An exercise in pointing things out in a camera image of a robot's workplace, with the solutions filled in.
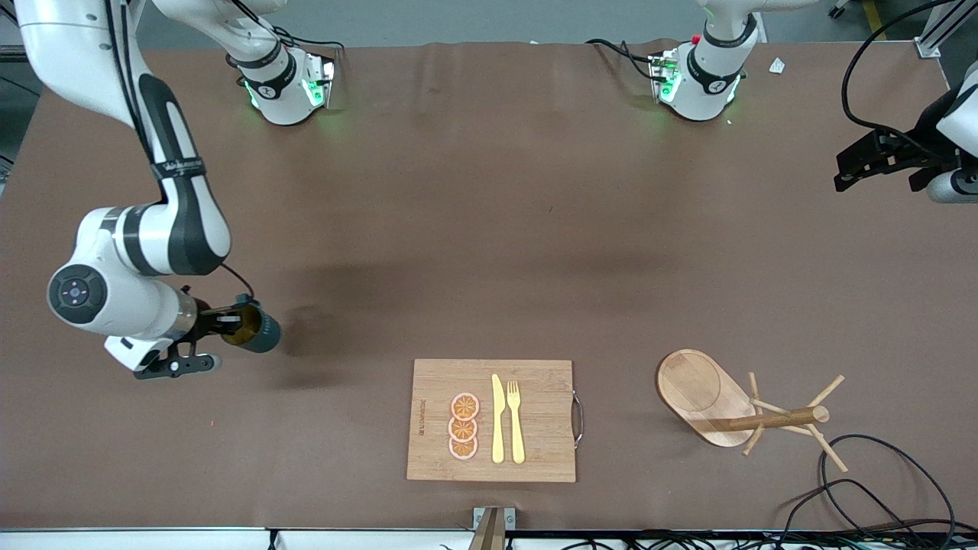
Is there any black left arm base cable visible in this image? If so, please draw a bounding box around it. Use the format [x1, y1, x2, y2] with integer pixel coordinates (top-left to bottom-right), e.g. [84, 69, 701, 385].
[585, 37, 659, 82]

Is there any black right arm wrist cable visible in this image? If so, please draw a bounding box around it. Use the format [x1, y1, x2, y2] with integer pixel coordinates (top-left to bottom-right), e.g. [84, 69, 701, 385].
[105, 0, 257, 305]

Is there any metal bracket with post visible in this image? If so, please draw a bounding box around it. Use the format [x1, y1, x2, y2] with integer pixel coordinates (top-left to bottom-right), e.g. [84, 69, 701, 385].
[468, 506, 517, 550]

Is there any black right arm base cable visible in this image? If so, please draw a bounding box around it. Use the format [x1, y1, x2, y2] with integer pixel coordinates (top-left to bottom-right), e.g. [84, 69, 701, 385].
[229, 0, 346, 60]

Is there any dark teal ribbed cup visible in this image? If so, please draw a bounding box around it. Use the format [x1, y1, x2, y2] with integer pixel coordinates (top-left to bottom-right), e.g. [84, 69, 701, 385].
[221, 301, 283, 354]

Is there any bamboo cutting board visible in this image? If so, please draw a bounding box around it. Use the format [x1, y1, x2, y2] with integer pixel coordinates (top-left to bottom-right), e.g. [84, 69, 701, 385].
[406, 358, 585, 484]

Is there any yellow plastic fork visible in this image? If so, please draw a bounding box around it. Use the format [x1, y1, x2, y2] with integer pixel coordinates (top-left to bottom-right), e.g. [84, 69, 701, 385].
[506, 380, 527, 466]

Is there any black left arm wrist cable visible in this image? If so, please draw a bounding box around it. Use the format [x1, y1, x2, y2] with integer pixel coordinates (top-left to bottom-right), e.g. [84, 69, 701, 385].
[840, 0, 956, 157]

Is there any black looped floor cable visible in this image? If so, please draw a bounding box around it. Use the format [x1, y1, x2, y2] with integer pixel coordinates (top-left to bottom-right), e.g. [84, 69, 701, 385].
[778, 481, 956, 548]
[820, 433, 958, 548]

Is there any yellow plastic knife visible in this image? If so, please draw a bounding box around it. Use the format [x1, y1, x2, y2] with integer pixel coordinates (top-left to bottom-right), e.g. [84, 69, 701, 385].
[491, 373, 507, 465]

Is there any wooden mug tree rack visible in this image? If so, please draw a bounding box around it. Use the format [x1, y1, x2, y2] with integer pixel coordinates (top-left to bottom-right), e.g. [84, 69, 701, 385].
[656, 348, 849, 474]

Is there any black arm wrist cable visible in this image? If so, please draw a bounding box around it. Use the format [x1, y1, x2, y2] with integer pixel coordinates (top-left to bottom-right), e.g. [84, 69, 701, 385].
[840, 0, 956, 157]
[105, 0, 257, 305]

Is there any brown table cover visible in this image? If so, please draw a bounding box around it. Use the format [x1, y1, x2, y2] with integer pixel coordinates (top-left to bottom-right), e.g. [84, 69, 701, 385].
[0, 38, 978, 532]

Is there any aluminium frame post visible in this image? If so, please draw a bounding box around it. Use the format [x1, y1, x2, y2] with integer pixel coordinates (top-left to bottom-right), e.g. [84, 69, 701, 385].
[913, 0, 960, 60]

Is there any black arm base cable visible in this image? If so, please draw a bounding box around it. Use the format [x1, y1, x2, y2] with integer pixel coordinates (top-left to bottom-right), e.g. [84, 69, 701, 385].
[229, 0, 346, 60]
[585, 37, 659, 82]

